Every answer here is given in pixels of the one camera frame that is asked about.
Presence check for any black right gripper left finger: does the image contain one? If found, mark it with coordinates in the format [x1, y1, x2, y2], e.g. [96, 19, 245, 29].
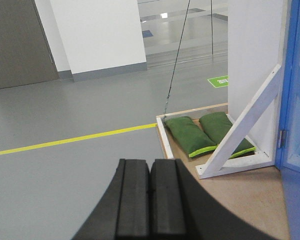
[73, 159, 150, 240]

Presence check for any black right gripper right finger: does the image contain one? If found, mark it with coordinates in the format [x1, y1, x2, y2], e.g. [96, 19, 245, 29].
[150, 159, 273, 240]

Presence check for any blue door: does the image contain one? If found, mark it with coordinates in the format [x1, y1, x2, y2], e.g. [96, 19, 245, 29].
[277, 0, 300, 240]

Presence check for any wooden base platform of door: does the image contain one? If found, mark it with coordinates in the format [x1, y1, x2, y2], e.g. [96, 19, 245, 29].
[156, 103, 291, 240]

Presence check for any silver door hinge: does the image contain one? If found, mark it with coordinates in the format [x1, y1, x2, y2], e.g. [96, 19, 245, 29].
[277, 129, 289, 149]

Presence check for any grey metal door background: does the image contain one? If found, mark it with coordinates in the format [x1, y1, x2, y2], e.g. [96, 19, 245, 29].
[0, 0, 59, 89]

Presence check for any green sandbag left of pair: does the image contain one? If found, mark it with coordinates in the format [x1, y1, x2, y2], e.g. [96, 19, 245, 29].
[164, 116, 217, 158]

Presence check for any green sandbag of pair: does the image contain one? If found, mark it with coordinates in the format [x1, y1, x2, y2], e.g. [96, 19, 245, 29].
[164, 116, 217, 158]
[199, 111, 256, 159]

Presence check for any green sandbag right of pair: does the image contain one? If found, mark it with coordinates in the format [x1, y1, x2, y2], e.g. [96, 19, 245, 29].
[199, 111, 256, 159]

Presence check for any white wooden door frame stand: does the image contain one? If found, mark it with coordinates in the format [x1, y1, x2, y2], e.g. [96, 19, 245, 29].
[167, 0, 291, 179]

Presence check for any black tether cable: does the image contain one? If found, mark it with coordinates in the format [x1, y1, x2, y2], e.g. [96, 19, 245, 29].
[162, 0, 192, 118]

